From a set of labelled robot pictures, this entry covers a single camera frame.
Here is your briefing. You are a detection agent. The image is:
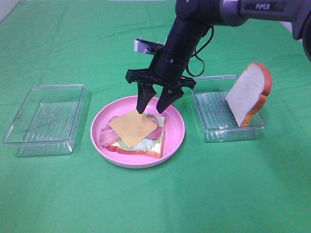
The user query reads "green lettuce leaf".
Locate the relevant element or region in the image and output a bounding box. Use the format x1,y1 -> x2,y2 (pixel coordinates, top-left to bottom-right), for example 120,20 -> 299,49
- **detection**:
115,113 -> 166,151

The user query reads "right clear plastic tray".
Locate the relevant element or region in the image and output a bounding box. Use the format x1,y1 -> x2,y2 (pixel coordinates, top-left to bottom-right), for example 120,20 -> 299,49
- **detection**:
191,75 -> 265,143

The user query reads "yellow cheese slice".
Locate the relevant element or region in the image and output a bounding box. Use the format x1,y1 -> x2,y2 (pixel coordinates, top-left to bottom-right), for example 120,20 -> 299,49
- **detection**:
109,110 -> 158,147

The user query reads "clear plastic tray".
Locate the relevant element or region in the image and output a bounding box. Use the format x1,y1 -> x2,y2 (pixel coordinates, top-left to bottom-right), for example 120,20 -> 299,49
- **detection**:
2,84 -> 85,157
191,75 -> 265,143

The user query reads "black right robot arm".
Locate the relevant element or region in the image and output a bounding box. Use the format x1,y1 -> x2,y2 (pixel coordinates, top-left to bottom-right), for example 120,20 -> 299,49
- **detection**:
125,0 -> 311,113

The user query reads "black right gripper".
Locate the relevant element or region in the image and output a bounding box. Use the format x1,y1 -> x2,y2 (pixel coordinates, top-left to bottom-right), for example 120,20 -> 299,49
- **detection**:
125,50 -> 196,114

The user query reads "toast bread slice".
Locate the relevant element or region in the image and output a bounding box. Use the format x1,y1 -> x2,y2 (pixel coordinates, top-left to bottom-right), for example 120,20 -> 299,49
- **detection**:
106,116 -> 167,160
225,62 -> 273,127

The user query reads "bacon strip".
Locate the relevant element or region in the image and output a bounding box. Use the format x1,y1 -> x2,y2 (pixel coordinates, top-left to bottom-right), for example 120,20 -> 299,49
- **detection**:
100,124 -> 121,147
146,114 -> 162,140

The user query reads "left clear plastic tray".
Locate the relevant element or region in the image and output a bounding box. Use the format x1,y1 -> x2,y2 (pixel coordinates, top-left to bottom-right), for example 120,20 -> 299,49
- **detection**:
2,84 -> 85,157

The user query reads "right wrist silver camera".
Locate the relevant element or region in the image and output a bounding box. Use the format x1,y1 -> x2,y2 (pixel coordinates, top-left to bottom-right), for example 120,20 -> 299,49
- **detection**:
134,37 -> 164,55

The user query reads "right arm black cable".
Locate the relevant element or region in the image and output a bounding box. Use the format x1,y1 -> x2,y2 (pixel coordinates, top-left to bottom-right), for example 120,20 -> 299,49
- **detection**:
186,25 -> 215,77

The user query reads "pink round plate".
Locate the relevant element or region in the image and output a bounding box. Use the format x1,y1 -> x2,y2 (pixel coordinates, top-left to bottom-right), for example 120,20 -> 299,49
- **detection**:
90,96 -> 185,168

